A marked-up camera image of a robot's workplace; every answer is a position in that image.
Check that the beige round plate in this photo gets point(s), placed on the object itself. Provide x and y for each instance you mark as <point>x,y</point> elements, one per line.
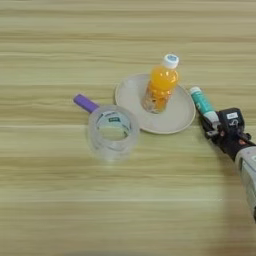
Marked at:
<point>176,113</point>

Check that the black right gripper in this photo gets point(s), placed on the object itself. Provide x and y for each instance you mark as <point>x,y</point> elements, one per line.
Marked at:
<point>230,143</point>

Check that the purple rectangular block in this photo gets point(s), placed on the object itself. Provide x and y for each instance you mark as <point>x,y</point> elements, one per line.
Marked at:
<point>83,101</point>

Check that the black box white label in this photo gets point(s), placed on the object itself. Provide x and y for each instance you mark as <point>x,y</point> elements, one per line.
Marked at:
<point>230,121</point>

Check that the teal tube white cap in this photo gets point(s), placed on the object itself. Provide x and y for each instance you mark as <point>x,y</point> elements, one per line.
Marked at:
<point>201,101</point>

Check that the clear tape roll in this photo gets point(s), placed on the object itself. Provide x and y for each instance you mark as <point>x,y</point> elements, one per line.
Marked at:
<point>95,140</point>

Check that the orange juice bottle white cap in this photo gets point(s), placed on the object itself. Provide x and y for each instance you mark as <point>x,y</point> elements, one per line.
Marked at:
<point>161,83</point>

